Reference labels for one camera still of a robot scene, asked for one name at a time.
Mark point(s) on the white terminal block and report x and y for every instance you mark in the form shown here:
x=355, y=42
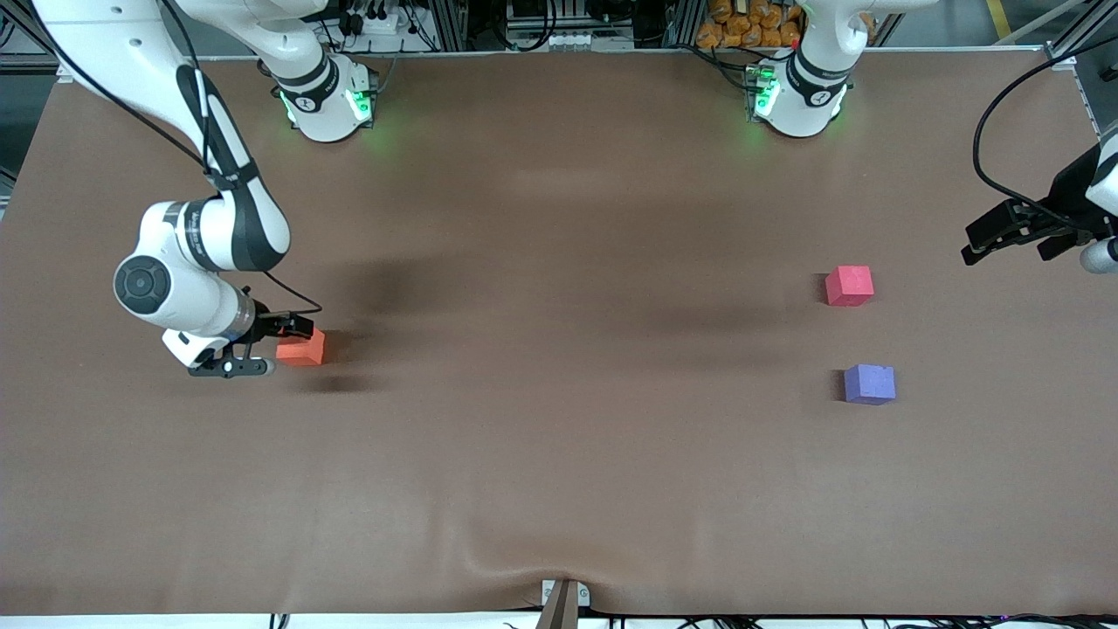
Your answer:
x=559, y=41

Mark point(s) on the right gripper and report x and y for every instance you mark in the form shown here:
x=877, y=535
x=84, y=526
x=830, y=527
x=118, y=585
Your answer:
x=266, y=328

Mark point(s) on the brown table mat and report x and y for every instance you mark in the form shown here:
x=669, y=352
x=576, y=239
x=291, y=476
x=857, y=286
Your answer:
x=559, y=454

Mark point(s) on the aluminium frame post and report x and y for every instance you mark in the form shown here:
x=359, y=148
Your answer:
x=450, y=24
x=683, y=22

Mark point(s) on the red foam block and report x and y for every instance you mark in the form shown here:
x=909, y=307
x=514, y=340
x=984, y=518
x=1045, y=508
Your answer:
x=849, y=286

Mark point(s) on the white power strip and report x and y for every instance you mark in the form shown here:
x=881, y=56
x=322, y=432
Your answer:
x=376, y=24

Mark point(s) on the metal corner bracket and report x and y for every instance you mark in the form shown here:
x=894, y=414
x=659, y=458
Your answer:
x=1064, y=58

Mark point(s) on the pile of orange packets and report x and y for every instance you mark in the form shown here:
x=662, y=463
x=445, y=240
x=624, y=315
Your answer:
x=751, y=22

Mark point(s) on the brown camera post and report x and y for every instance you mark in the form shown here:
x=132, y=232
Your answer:
x=559, y=611

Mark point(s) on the aluminium frame profile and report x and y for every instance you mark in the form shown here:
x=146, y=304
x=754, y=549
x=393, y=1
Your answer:
x=1083, y=26
x=22, y=61

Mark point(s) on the purple foam block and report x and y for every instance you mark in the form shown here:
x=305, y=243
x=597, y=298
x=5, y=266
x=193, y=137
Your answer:
x=870, y=384

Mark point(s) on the metal mounting bracket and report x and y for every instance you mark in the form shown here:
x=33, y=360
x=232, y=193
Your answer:
x=583, y=596

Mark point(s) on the orange foam block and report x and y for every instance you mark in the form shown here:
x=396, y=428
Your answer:
x=301, y=351

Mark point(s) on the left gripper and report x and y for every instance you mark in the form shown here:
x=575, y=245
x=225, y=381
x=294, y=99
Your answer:
x=1067, y=197

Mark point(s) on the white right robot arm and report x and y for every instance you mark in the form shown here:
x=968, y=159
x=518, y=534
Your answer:
x=218, y=236

